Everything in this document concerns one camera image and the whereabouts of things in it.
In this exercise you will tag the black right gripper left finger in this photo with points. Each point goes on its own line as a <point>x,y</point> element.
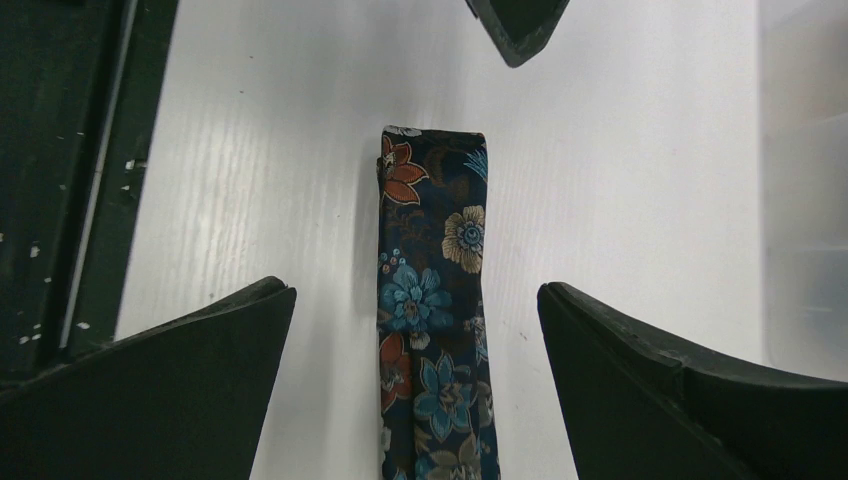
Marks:
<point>184,400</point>

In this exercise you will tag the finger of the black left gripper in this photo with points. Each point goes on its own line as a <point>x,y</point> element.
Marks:
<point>519,29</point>

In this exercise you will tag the navy floral tie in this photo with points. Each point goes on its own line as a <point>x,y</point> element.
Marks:
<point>436,401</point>

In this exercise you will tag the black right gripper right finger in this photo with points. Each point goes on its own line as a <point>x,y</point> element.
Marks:
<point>641,403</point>

